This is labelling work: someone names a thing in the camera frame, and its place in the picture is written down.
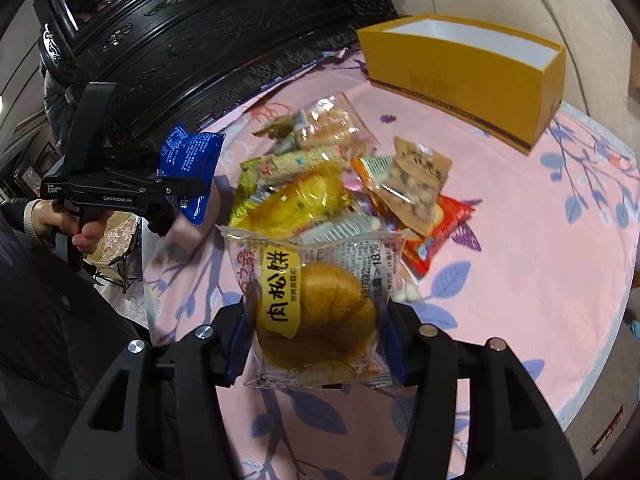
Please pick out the pink floral bedsheet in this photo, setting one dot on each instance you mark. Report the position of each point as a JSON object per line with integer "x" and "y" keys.
{"x": 500, "y": 310}

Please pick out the clear cracker packet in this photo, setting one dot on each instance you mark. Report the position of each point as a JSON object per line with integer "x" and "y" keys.
{"x": 325, "y": 120}

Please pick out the glass top side table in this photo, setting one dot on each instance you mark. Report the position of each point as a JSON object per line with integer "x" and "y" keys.
{"x": 117, "y": 240}

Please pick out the yellow cardboard box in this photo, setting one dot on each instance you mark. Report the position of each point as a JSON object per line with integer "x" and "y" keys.
{"x": 465, "y": 75}

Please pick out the long green white snack bar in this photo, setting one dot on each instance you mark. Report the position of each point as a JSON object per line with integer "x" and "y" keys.
{"x": 295, "y": 162}

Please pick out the white printed snack packet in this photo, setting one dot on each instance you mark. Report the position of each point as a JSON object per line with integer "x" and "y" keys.
{"x": 340, "y": 227}

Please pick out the person's left forearm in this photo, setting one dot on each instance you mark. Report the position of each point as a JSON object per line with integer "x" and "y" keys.
{"x": 12, "y": 225}

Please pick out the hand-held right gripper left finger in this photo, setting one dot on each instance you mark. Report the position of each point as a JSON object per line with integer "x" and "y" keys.
{"x": 236, "y": 355}

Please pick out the blue cloth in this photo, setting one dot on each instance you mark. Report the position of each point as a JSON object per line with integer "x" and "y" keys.
{"x": 634, "y": 332}

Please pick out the clear bun packet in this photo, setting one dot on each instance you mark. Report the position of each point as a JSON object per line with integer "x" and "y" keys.
{"x": 310, "y": 310}

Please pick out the person's dark trouser leg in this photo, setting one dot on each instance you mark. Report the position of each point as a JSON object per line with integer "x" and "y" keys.
{"x": 55, "y": 350}

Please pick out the orange snack packet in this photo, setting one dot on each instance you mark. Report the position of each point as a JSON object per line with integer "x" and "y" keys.
{"x": 367, "y": 170}

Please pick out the person's left hand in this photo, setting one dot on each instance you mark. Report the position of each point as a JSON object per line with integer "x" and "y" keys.
{"x": 47, "y": 217}

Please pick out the brown nut packet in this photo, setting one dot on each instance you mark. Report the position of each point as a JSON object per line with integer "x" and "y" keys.
{"x": 410, "y": 185}

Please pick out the yellow snack bag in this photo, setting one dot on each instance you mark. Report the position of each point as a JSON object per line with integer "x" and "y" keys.
{"x": 295, "y": 205}

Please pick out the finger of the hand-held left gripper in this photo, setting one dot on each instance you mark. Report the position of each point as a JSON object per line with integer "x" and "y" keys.
{"x": 175, "y": 187}
{"x": 160, "y": 217}

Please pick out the blue snack packet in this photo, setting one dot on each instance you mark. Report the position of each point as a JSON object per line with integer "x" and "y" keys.
{"x": 192, "y": 160}

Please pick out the red snack packet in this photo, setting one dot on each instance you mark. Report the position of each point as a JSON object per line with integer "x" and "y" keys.
{"x": 445, "y": 220}

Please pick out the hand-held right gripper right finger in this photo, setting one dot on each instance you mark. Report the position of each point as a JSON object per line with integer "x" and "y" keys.
{"x": 397, "y": 355}

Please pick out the green yellow snack packet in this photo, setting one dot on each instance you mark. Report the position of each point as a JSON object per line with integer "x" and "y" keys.
{"x": 247, "y": 195}

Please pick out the small white candy packet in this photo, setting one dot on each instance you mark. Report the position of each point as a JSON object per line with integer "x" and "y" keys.
{"x": 406, "y": 287}

